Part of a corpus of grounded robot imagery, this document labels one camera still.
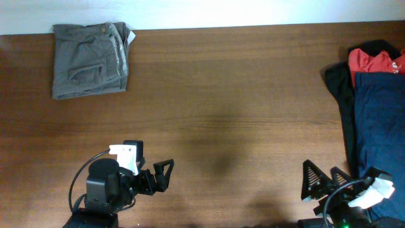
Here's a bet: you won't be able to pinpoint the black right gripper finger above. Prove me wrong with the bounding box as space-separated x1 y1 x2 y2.
330 167 353 190
301 160 332 202

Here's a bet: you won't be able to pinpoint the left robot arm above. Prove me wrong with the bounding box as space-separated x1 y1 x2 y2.
63 140 175 228

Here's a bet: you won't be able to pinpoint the grey shorts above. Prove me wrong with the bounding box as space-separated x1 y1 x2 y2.
52 22 135 100

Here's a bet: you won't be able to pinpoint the black garment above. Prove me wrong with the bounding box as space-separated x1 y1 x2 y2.
323 39 401 177

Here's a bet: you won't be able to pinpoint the red garment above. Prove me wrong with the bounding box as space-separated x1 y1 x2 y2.
348 48 404 87

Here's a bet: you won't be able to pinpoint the navy blue garment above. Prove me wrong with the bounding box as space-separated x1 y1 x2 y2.
354 73 404 221

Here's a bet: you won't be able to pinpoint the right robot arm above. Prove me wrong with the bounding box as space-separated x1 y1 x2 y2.
297 160 404 228

